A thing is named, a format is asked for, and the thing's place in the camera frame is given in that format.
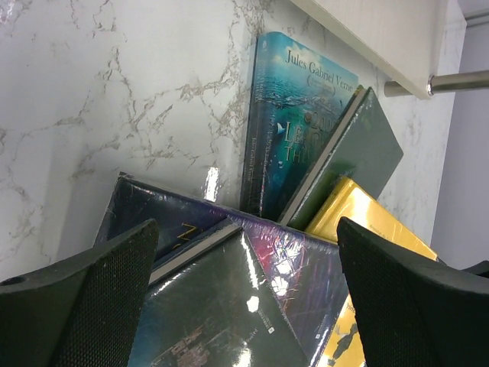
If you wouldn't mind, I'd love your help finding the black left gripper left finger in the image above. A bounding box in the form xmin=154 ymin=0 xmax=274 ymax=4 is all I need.
xmin=1 ymin=219 xmax=159 ymax=366

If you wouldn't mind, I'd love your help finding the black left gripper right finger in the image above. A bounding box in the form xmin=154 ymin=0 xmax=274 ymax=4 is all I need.
xmin=337 ymin=217 xmax=488 ymax=366

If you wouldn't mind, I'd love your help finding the purple galaxy cover book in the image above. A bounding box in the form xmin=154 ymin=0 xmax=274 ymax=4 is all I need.
xmin=95 ymin=173 xmax=348 ymax=366

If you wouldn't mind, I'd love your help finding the yellow paperback book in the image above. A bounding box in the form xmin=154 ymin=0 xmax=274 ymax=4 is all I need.
xmin=305 ymin=177 xmax=438 ymax=260

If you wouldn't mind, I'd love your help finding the dark green hardcover book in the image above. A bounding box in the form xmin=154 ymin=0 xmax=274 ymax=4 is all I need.
xmin=278 ymin=86 xmax=403 ymax=231

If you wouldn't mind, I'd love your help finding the dark Wuthering Heights book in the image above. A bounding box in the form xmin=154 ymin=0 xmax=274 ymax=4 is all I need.
xmin=128 ymin=219 xmax=308 ymax=366

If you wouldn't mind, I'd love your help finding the blue ocean Jules Verne book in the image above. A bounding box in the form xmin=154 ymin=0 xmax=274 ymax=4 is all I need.
xmin=240 ymin=31 xmax=358 ymax=221

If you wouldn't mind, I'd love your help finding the white two-tier wooden shelf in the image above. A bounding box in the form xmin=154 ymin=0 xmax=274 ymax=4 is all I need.
xmin=294 ymin=1 xmax=488 ymax=99

